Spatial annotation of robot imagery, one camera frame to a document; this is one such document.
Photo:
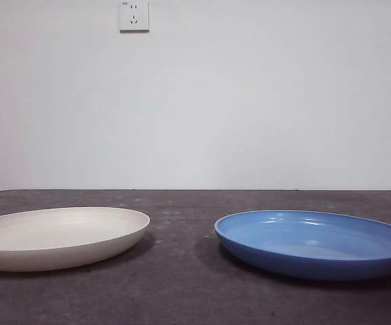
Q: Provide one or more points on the blue round plate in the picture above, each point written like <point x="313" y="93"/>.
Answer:
<point x="300" y="243"/>

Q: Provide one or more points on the white round plate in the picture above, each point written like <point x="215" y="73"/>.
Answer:
<point x="63" y="237"/>

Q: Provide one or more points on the white wall socket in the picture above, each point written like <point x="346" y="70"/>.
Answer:
<point x="134" y="20"/>

